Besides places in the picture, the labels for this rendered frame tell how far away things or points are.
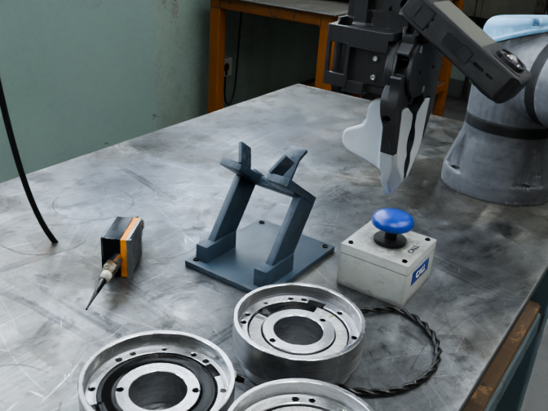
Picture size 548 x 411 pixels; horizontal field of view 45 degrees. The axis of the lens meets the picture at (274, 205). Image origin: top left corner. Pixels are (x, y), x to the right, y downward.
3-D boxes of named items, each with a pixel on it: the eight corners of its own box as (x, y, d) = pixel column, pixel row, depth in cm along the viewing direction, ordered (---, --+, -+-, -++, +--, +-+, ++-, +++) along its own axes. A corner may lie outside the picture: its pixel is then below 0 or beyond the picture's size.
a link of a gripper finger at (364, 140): (346, 178, 64) (357, 86, 60) (401, 196, 61) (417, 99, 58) (329, 188, 62) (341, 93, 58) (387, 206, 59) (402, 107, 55)
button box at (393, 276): (402, 308, 61) (410, 263, 59) (336, 283, 65) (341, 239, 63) (434, 274, 68) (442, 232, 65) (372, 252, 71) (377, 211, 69)
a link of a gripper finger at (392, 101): (392, 142, 60) (406, 47, 57) (410, 147, 60) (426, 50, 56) (369, 155, 57) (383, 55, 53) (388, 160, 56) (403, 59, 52)
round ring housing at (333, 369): (336, 422, 47) (342, 377, 46) (208, 377, 51) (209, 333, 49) (374, 342, 56) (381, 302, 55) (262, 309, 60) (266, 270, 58)
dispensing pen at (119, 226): (67, 285, 54) (125, 201, 69) (71, 328, 55) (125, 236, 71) (94, 288, 54) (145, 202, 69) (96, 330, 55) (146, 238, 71)
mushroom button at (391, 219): (396, 273, 62) (404, 227, 60) (359, 260, 64) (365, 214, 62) (413, 258, 65) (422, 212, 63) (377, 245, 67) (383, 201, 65)
